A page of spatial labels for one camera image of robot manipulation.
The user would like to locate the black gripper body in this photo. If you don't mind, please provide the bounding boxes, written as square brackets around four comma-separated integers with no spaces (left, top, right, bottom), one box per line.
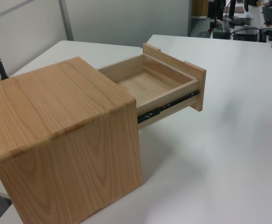
[207,0,218,19]

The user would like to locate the light wooden drawer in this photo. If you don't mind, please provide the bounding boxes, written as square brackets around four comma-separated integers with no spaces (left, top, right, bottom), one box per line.
[97,42,207,130]

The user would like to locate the black metal drawer slide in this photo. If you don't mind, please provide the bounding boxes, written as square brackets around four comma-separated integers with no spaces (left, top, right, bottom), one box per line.
[137,90,201,124]

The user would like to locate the black computer box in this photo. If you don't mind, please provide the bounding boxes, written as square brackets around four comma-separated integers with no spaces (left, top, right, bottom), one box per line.
[213,21,230,40]

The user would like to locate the brown wooden panel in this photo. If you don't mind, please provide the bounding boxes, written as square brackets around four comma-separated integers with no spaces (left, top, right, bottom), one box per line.
[194,0,208,17]

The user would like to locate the black pole with base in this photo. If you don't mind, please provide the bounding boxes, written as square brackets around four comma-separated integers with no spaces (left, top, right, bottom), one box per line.
[221,0,244,26]

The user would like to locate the black flat electronic device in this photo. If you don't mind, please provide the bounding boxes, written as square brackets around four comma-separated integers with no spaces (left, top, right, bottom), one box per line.
[233,27,260,42]

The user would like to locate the light oak wooden cabinet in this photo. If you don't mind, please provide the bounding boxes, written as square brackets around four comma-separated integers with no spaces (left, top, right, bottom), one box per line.
[0,56,143,224]

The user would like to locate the grey metal partition post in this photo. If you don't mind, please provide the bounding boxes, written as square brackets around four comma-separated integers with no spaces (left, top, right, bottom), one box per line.
[60,0,75,42]

